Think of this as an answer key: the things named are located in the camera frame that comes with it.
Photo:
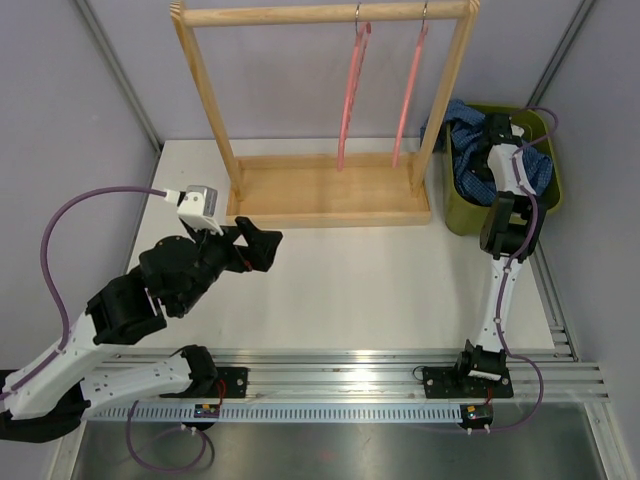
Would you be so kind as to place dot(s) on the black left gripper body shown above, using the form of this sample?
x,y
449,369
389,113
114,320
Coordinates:
x,y
232,257

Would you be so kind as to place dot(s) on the blue checkered shirt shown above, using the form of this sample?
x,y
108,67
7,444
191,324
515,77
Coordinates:
x,y
473,179

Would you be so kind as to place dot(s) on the pink hanger of blue shirt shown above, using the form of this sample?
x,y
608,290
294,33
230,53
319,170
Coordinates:
x,y
362,34

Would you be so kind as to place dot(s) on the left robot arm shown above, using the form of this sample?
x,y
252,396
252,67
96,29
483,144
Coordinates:
x,y
41,405

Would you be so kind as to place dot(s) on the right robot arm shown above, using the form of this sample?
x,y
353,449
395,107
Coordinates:
x,y
509,235

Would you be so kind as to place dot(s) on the wooden clothes rack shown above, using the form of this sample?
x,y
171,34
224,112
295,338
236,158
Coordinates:
x,y
306,190

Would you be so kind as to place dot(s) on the green plastic basket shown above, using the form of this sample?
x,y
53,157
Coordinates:
x,y
464,218

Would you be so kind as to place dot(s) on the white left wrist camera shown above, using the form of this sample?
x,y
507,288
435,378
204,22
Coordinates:
x,y
196,207

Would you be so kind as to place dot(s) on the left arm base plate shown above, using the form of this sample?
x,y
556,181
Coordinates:
x,y
231,381

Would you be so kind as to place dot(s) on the slotted grey cable duct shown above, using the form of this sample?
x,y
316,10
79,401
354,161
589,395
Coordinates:
x,y
287,413

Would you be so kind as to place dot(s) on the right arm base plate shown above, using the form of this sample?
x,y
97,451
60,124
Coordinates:
x,y
446,383

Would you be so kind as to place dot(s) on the aluminium mounting rail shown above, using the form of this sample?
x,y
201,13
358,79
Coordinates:
x,y
387,376

